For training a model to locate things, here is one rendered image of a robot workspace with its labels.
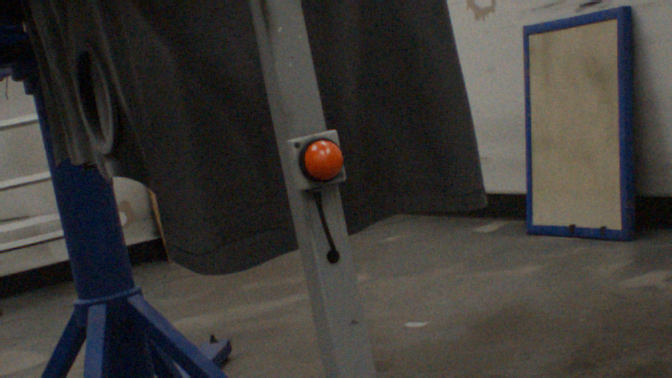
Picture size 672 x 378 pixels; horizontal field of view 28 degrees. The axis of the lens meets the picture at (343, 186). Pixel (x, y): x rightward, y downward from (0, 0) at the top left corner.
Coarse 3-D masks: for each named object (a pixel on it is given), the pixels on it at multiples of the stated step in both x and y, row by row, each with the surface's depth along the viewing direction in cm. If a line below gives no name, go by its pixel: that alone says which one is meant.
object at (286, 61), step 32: (256, 0) 128; (288, 0) 128; (256, 32) 130; (288, 32) 128; (288, 64) 128; (288, 96) 128; (288, 128) 128; (320, 128) 129; (288, 160) 130; (288, 192) 131; (320, 224) 129; (320, 256) 129; (320, 288) 129; (352, 288) 130; (320, 320) 131; (352, 320) 131; (320, 352) 133; (352, 352) 131
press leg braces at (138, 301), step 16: (128, 304) 281; (144, 304) 281; (96, 320) 277; (144, 320) 279; (160, 320) 279; (64, 336) 295; (80, 336) 293; (96, 336) 274; (160, 336) 277; (176, 336) 277; (64, 352) 296; (96, 352) 271; (160, 352) 311; (176, 352) 275; (192, 352) 275; (48, 368) 300; (64, 368) 299; (96, 368) 268; (160, 368) 315; (176, 368) 322; (192, 368) 274; (208, 368) 273
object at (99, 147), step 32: (32, 0) 181; (64, 0) 169; (32, 32) 189; (64, 32) 171; (96, 32) 155; (64, 64) 178; (96, 64) 155; (64, 96) 183; (96, 96) 165; (64, 128) 187; (96, 128) 166; (128, 128) 155; (96, 160) 176; (128, 160) 158
